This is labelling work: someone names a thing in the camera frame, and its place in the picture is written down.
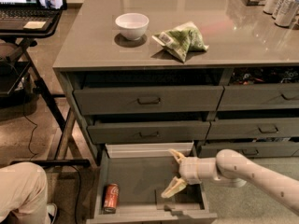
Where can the black laptop stand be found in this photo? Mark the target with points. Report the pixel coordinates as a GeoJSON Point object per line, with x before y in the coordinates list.
{"type": "Point", "coordinates": [22, 64]}

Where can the red coke can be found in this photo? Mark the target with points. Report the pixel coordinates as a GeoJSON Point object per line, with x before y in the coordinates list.
{"type": "Point", "coordinates": [111, 199]}

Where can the black smartphone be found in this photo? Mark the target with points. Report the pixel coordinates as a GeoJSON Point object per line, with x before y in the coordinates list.
{"type": "Point", "coordinates": [52, 4]}

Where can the yellow sticky note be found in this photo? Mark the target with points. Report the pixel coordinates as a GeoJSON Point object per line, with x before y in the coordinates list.
{"type": "Point", "coordinates": [34, 25]}

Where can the bottom right grey drawer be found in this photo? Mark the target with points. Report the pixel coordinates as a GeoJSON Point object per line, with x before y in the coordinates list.
{"type": "Point", "coordinates": [253, 150]}

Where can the person's leg beige trousers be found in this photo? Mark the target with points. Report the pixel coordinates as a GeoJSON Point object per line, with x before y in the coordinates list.
{"type": "Point", "coordinates": [24, 194]}

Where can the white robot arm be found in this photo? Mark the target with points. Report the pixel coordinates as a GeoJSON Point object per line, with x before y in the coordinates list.
{"type": "Point", "coordinates": [231, 169]}

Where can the middle left grey drawer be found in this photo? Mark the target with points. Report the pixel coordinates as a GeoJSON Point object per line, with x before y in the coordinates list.
{"type": "Point", "coordinates": [148, 132]}

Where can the middle right grey drawer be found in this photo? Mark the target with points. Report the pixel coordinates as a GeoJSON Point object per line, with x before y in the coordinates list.
{"type": "Point", "coordinates": [253, 128]}

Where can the open bottom left drawer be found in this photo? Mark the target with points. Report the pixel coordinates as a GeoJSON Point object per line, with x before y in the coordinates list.
{"type": "Point", "coordinates": [141, 179]}

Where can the white shoe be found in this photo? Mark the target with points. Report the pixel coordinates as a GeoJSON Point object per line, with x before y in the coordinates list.
{"type": "Point", "coordinates": [52, 210]}

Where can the grey counter cabinet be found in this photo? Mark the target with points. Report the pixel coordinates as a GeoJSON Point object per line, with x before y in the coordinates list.
{"type": "Point", "coordinates": [245, 47]}

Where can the white can right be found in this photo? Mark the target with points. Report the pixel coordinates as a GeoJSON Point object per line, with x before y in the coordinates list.
{"type": "Point", "coordinates": [287, 14]}

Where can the top right grey drawer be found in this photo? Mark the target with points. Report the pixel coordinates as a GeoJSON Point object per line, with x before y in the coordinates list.
{"type": "Point", "coordinates": [260, 96]}

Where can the white ceramic bowl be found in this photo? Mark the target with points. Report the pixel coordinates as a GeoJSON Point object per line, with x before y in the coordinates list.
{"type": "Point", "coordinates": [132, 25]}

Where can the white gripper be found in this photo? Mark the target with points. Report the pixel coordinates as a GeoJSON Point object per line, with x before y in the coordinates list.
{"type": "Point", "coordinates": [189, 171]}

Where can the black laptop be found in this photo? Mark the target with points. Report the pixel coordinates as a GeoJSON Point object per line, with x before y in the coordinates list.
{"type": "Point", "coordinates": [14, 14]}

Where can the green chip bag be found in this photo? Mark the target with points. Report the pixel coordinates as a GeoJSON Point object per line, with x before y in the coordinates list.
{"type": "Point", "coordinates": [181, 39]}

